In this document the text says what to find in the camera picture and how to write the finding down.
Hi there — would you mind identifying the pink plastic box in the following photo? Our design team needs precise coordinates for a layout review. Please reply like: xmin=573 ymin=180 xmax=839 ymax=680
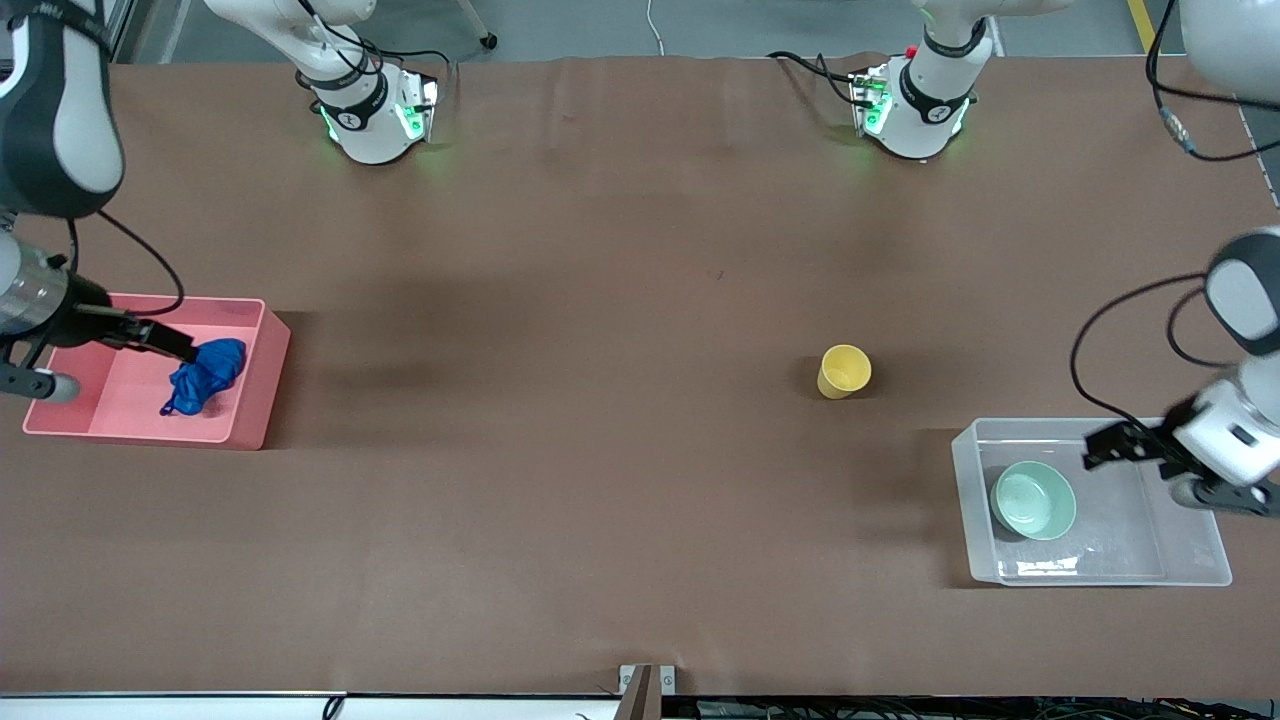
xmin=22 ymin=292 xmax=292 ymax=451

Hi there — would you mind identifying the black left arm base cable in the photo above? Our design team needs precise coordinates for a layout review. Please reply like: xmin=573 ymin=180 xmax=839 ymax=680
xmin=766 ymin=50 xmax=871 ymax=106

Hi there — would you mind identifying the aluminium frame with diagonal struts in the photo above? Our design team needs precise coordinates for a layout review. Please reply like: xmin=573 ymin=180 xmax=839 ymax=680
xmin=98 ymin=0 xmax=137 ymax=65

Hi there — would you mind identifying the chair leg with caster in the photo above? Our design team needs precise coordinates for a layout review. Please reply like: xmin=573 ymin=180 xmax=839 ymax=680
xmin=455 ymin=0 xmax=498 ymax=49

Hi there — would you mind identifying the brown table cover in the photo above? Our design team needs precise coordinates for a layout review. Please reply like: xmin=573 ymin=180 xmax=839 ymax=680
xmin=0 ymin=55 xmax=1280 ymax=698

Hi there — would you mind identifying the blue cloth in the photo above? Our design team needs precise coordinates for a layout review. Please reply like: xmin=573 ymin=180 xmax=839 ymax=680
xmin=160 ymin=338 xmax=248 ymax=418

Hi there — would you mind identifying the metal table edge bracket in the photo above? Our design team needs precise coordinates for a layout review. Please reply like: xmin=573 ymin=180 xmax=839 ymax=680
xmin=618 ymin=664 xmax=677 ymax=720

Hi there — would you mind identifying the clear plastic box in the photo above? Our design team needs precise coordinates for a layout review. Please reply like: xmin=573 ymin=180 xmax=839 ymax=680
xmin=950 ymin=416 xmax=1233 ymax=588

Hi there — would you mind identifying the yellow plastic cup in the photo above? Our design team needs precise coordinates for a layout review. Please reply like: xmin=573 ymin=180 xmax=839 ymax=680
xmin=817 ymin=344 xmax=873 ymax=401

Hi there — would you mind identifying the black arm base cable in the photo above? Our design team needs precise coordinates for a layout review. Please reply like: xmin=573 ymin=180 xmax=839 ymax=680
xmin=295 ymin=0 xmax=451 ymax=96
xmin=766 ymin=50 xmax=871 ymax=106

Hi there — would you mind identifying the black right arm base cable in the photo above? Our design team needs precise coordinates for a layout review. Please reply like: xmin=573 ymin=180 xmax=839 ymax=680
xmin=295 ymin=0 xmax=451 ymax=96

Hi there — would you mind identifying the mint green bowl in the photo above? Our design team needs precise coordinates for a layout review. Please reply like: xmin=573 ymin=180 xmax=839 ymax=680
xmin=990 ymin=460 xmax=1078 ymax=542

